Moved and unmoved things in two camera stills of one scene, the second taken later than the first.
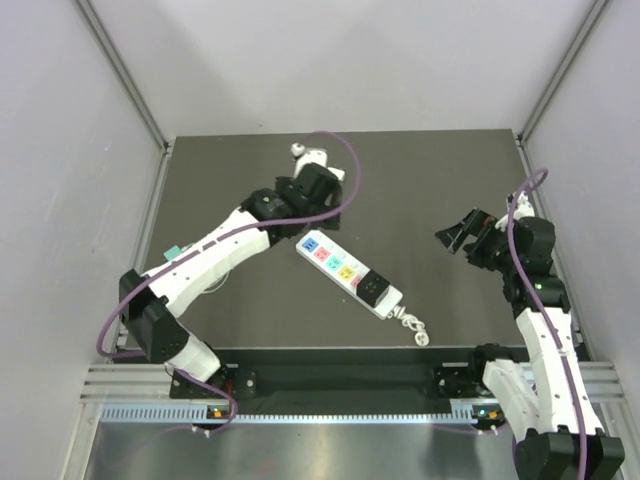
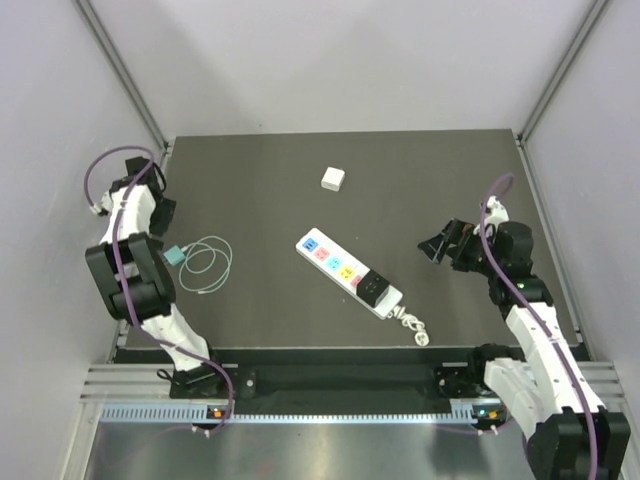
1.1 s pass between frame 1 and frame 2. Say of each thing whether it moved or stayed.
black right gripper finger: moved
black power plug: stayed
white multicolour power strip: stayed
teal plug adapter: stayed
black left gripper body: moved
